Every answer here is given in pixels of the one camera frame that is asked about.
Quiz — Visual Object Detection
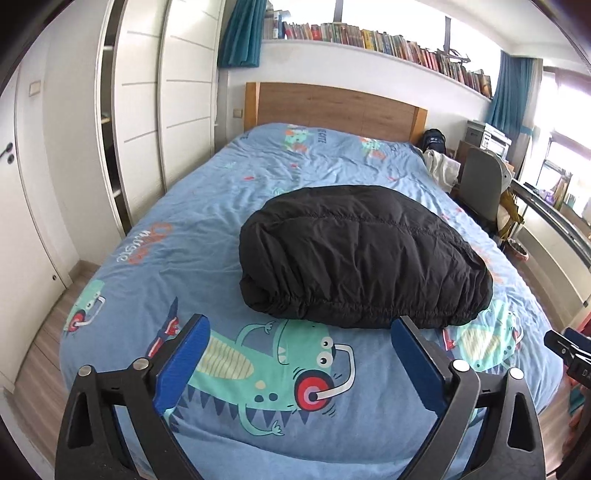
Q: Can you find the wooden headboard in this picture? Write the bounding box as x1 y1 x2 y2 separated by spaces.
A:
245 82 429 145

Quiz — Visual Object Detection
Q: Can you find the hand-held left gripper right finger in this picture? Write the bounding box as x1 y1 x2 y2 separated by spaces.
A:
390 316 546 480

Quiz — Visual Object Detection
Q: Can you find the blue printed bedspread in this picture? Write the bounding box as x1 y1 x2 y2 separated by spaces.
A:
59 122 567 480

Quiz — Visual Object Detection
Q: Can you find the small plant pot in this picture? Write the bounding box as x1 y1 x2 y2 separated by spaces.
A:
507 239 530 264

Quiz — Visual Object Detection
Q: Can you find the white cloth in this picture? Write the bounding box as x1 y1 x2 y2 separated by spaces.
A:
422 150 463 191

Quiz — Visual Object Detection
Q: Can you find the grey chair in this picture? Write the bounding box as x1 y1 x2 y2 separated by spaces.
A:
459 147 514 228

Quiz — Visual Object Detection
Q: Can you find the dark backpack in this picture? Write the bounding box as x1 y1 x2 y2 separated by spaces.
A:
422 128 447 154

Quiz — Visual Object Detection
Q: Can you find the yellow cloth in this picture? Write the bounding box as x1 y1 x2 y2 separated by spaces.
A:
496 189 526 241

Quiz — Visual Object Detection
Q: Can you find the row of books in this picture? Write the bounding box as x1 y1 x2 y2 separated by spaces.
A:
270 21 493 99

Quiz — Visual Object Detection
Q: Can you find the black puffer jacket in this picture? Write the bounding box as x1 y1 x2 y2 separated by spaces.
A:
239 185 494 329

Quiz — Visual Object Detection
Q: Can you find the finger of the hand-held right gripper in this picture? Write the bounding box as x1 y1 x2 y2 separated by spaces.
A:
543 328 584 366

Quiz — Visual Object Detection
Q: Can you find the teal curtain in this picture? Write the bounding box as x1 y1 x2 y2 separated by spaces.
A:
217 0 269 68
487 51 537 140

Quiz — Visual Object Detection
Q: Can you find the grey printer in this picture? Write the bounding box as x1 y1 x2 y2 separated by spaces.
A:
464 120 513 158

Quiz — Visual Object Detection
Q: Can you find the white desk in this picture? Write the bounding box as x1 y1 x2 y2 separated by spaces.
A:
510 178 591 324

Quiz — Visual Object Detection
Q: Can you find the white wardrobe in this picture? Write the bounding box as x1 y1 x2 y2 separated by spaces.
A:
95 0 228 237

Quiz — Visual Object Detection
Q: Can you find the white door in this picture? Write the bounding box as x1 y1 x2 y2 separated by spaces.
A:
0 69 75 394

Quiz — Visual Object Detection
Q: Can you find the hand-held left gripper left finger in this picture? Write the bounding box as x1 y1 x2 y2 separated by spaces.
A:
55 314 211 480

